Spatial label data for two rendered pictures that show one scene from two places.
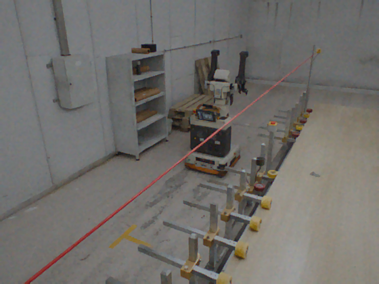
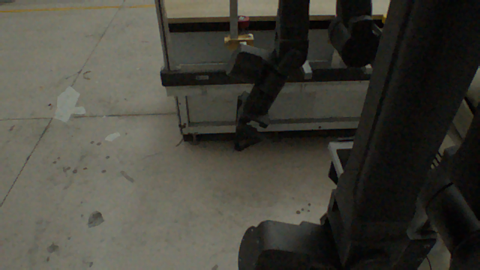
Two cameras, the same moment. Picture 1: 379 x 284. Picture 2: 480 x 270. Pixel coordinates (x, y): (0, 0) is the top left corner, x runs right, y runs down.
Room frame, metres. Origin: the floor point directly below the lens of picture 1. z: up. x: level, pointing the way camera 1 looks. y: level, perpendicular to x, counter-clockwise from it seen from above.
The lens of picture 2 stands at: (4.79, -0.29, 1.53)
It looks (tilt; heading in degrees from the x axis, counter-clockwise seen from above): 41 degrees down; 238
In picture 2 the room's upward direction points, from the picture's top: straight up
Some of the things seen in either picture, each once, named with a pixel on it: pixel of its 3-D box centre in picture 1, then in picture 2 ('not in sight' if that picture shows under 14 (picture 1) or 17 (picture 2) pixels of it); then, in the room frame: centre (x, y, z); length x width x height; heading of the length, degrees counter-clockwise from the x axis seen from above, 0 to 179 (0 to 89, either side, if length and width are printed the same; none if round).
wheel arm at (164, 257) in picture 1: (179, 263); not in sight; (1.18, 0.05, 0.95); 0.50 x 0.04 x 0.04; 62
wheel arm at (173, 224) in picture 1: (200, 234); not in sight; (1.40, -0.06, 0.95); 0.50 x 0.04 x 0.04; 62
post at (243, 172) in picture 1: (241, 199); not in sight; (1.85, -0.37, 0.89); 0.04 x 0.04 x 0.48; 62
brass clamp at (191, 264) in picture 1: (191, 265); not in sight; (1.17, -0.01, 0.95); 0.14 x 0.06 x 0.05; 152
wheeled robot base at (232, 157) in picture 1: (213, 155); not in sight; (4.08, -0.36, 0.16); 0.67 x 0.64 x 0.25; 151
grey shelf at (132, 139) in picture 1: (140, 103); not in sight; (4.76, 0.78, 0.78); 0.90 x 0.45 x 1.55; 152
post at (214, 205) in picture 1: (213, 236); not in sight; (1.41, -0.14, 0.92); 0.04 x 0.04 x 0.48; 62
